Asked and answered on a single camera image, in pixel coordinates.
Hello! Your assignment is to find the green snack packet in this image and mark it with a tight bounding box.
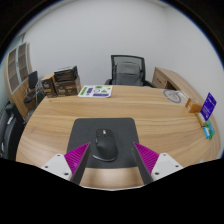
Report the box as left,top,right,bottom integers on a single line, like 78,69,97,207
206,120,215,140

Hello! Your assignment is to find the black leather sofa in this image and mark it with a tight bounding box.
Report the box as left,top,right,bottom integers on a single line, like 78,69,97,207
0,104,25,161

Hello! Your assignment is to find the small orange box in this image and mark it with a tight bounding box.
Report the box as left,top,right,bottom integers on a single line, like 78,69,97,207
185,98,202,113

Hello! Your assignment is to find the dark box on top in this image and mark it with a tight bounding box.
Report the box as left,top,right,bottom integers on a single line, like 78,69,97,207
54,66,78,82

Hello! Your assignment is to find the black mesh office chair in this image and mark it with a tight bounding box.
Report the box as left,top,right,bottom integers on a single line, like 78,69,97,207
105,55,155,88

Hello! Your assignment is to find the blue small packet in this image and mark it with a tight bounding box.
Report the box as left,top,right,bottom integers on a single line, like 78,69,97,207
203,127,210,139

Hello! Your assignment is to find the dark grey mouse pad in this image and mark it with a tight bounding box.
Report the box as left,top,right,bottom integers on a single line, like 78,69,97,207
67,118,139,169

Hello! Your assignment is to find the brown cardboard box left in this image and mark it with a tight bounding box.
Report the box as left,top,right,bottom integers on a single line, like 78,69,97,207
41,74,57,98

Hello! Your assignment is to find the brown printed box bottom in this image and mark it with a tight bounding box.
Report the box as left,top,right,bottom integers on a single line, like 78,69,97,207
55,77,81,97

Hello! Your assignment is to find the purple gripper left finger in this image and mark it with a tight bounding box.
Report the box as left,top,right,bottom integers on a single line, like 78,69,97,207
64,143,91,184

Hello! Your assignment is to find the black visitor chair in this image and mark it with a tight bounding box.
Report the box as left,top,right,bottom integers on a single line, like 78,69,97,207
24,71,45,104

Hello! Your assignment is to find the wooden side cabinet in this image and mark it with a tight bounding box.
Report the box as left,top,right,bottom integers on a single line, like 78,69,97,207
152,67,203,102

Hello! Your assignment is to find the wooden bookcase cabinet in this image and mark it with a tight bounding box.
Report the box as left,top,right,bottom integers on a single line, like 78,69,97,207
4,42,32,118

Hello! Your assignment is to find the purple standing card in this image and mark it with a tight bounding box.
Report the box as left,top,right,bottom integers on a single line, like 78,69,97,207
200,93,217,121

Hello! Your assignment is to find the yellow small box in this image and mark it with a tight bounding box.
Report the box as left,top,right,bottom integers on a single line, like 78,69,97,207
195,112,206,127

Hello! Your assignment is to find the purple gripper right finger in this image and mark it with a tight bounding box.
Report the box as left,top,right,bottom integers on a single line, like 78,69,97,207
132,142,159,184

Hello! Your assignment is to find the round grey coaster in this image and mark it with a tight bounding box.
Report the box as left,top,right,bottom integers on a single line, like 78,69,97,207
163,89,181,104

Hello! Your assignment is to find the white printed paper sheet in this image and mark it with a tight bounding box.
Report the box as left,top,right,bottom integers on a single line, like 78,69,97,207
78,85,113,98

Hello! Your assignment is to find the black computer mouse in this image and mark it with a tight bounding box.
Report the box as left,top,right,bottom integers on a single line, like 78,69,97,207
93,128,118,162

